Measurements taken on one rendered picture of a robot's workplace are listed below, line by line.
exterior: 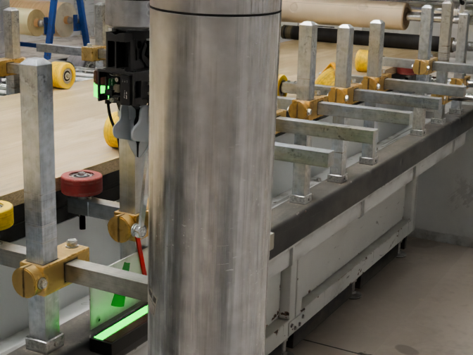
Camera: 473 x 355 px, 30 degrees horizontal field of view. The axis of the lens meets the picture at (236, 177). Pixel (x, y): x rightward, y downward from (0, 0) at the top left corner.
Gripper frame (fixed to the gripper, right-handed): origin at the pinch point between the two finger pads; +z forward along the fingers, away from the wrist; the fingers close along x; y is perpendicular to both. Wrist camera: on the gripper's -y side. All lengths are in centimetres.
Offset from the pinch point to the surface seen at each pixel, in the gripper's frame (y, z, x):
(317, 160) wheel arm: -36.1, 6.8, 16.5
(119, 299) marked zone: -0.9, 28.3, -5.3
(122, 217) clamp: -4.5, 14.3, -7.1
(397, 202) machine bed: -240, 72, -31
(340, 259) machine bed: -176, 79, -31
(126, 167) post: -6.8, 5.7, -8.0
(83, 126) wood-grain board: -51, 11, -53
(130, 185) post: -6.9, 9.0, -7.1
